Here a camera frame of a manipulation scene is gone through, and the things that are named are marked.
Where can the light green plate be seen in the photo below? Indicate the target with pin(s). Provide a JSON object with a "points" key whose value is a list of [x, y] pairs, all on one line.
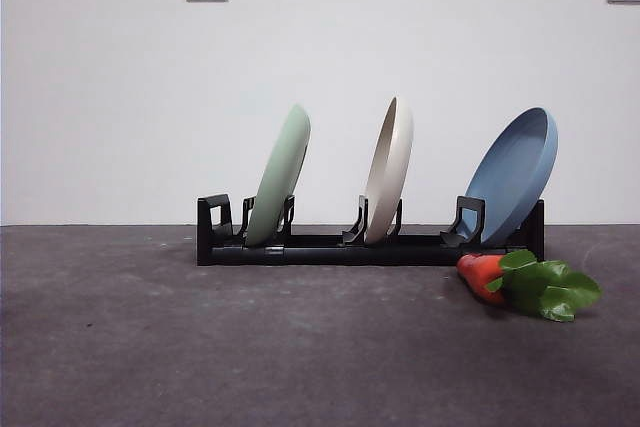
{"points": [[280, 172]]}

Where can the orange carrot with green leaves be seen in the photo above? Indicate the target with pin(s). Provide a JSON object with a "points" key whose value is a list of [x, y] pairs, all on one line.
{"points": [[480, 277]]}

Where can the black plate rack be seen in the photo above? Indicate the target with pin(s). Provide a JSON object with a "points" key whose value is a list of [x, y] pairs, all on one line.
{"points": [[325, 254]]}

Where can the beige plate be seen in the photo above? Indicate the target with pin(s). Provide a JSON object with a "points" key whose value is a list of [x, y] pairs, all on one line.
{"points": [[390, 172]]}

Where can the blue plate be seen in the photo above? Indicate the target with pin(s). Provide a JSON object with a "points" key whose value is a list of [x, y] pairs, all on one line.
{"points": [[510, 172]]}

